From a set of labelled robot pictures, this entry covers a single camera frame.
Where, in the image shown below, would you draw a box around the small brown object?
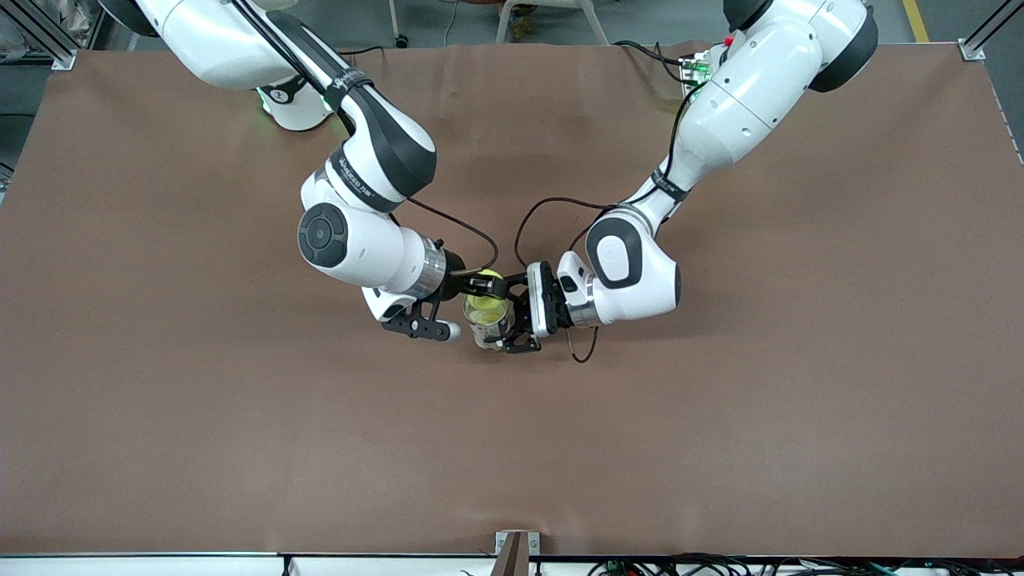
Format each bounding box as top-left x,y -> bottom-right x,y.
512,6 -> 557,42

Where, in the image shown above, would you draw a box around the silver aluminium frame profile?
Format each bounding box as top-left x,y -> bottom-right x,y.
958,0 -> 1024,63
0,0 -> 78,71

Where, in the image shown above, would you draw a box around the black cable bundle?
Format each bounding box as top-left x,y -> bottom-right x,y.
588,552 -> 1024,576

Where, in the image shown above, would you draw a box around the white stool legs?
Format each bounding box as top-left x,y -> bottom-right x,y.
494,0 -> 610,46

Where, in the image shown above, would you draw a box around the black left base cable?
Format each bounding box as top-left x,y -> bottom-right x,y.
612,38 -> 697,81

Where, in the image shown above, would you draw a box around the brown table cover sheet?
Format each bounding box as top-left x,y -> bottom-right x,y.
0,42 -> 1024,559

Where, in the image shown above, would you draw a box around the blue white tennis ball can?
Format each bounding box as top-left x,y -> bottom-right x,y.
462,294 -> 510,353

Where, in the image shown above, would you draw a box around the white table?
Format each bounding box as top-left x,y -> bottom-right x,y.
0,552 -> 498,576

